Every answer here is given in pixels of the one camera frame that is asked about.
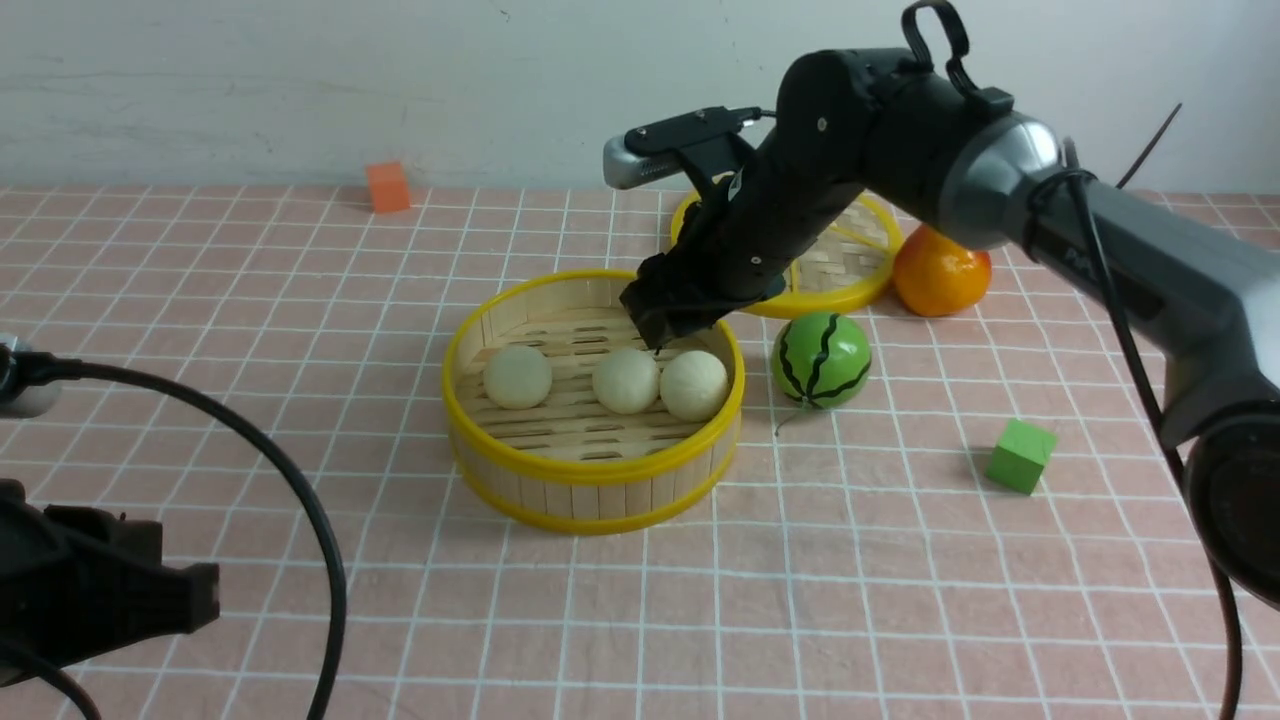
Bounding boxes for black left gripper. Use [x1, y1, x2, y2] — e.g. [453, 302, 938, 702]
[1, 480, 221, 667]

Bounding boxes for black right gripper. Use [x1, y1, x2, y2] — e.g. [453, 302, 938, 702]
[620, 150, 865, 351]

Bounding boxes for white steamed bun front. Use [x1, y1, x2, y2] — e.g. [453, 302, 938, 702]
[659, 350, 730, 423]

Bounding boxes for white pleated steamed bun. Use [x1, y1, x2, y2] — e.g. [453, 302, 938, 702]
[591, 348, 660, 415]

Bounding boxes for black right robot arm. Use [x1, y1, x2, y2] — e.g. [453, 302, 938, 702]
[603, 49, 1279, 605]

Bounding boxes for bamboo steamer tray yellow rim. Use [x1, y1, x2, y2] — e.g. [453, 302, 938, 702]
[442, 269, 745, 536]

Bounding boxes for bamboo steamer lid yellow rim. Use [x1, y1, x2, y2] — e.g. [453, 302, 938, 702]
[669, 172, 904, 320]

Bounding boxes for green toy watermelon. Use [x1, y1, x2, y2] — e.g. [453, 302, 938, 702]
[771, 313, 873, 409]

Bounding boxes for orange yellow toy pear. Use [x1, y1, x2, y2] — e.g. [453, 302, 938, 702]
[892, 224, 993, 318]

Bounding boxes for orange cube block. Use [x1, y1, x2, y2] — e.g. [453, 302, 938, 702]
[365, 161, 412, 214]

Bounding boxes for green cube block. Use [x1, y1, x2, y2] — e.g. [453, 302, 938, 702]
[984, 418, 1059, 496]

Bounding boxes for pink grid tablecloth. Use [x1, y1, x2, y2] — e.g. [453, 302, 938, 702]
[1, 184, 1228, 719]

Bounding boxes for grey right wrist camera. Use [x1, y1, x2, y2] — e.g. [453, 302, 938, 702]
[603, 106, 763, 191]

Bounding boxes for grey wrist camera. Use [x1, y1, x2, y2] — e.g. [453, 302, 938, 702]
[603, 106, 763, 191]
[1, 333, 61, 420]

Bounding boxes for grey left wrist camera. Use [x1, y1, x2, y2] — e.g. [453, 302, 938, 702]
[1, 333, 61, 420]

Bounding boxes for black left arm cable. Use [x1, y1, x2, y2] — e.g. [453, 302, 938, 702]
[0, 355, 348, 720]

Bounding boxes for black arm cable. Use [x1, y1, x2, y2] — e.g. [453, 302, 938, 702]
[902, 0, 1244, 720]
[0, 355, 348, 720]

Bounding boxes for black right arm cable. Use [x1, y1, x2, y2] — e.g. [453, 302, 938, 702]
[902, 0, 1244, 720]

